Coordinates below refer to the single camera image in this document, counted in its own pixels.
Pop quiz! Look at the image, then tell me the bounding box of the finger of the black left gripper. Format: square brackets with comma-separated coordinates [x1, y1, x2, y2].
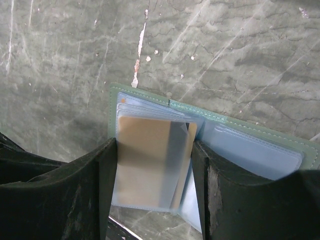
[0, 134, 65, 185]

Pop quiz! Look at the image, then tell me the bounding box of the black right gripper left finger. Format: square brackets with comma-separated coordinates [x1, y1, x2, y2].
[0, 138, 117, 240]

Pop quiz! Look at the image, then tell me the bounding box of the gold credit card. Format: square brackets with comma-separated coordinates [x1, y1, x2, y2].
[112, 116, 197, 212]

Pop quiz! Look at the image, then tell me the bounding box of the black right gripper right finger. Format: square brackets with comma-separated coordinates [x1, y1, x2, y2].
[191, 140, 320, 240]

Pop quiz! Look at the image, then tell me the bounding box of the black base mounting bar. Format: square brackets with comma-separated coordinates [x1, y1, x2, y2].
[105, 216, 143, 240]

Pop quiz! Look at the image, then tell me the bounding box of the green card holder wallet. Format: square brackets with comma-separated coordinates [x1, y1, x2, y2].
[108, 83, 320, 234]

